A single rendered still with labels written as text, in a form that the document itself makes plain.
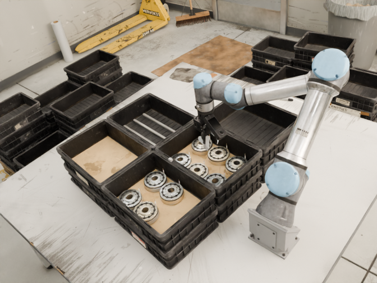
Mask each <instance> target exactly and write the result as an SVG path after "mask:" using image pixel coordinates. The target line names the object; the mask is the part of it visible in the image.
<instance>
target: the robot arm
mask: <svg viewBox="0 0 377 283"><path fill-rule="evenodd" d="M349 67H350V62H349V59H348V58H347V56H346V55H345V53H343V52H342V51H340V50H339V49H334V48H330V49H325V50H323V51H321V52H319V53H318V54H317V55H316V56H315V58H314V60H313V62H312V70H311V71H309V73H308V74H306V75H301V76H296V77H292V78H288V79H283V80H278V81H274V82H271V83H266V84H261V85H256V86H251V87H248V88H243V89H242V87H241V86H240V85H238V84H235V83H225V82H221V81H215V80H212V77H211V75H210V74H208V73H206V72H201V73H199V74H196V75H195V76H194V78H193V82H194V86H193V87H194V92H195V100H196V105H195V109H196V110H197V114H198V115H197V116H196V117H195V118H193V120H194V128H195V129H197V130H198V131H200V132H202V133H201V136H199V137H198V140H199V141H200V142H201V143H202V144H203V145H204V148H205V149H206V150H207V151H208V149H209V140H210V136H209V135H208V134H210V133H211V134H212V135H213V136H214V138H215V143H216V144H218V141H219V140H221V139H223V138H225V136H226V135H227V132H226V131H225V129H224V128H223V127H222V126H221V124H220V123H219V121H218V120H217V119H216V118H215V116H214V115H213V114H212V113H213V112H214V100H217V101H222V102H224V103H225V104H227V105H229V106H230V107H231V108H233V109H237V110H240V109H243V108H244V107H245V106H250V105H254V104H259V103H264V102H270V101H275V100H279V99H284V98H289V97H295V96H298V95H304V94H307V95H306V97H305V100H304V102H303V104H302V107H301V109H300V111H299V114H298V116H297V118H296V121H295V124H294V126H293V128H292V131H291V133H290V135H289V137H288V140H287V142H286V145H285V147H284V150H283V151H282V152H280V153H277V155H276V157H275V160H274V162H273V164H272V165H271V166H270V167H269V168H268V170H267V171H266V174H265V183H266V185H267V187H268V189H269V192H268V194H267V196H266V197H265V198H264V199H263V200H262V201H261V202H260V203H259V204H258V206H257V207H256V211H257V213H259V214H260V215H262V216H263V217H265V218H267V219H269V220H271V221H273V222H275V223H277V224H280V225H282V226H285V227H292V225H293V223H294V217H295V208H296V205H297V202H298V200H299V198H300V196H301V194H302V192H303V189H304V187H305V185H306V183H307V181H308V180H309V176H310V171H309V170H308V169H307V168H308V165H307V163H306V159H307V156H308V155H309V152H310V149H311V147H312V145H313V143H314V140H315V138H316V136H317V133H318V131H319V129H320V126H321V123H322V121H323V119H324V117H325V114H326V112H327V110H328V107H329V105H330V103H331V100H332V98H333V97H335V96H336V95H339V93H340V91H341V88H342V87H344V86H345V85H346V84H347V82H348V80H349V77H350V70H349ZM195 123H196V126H195Z"/></svg>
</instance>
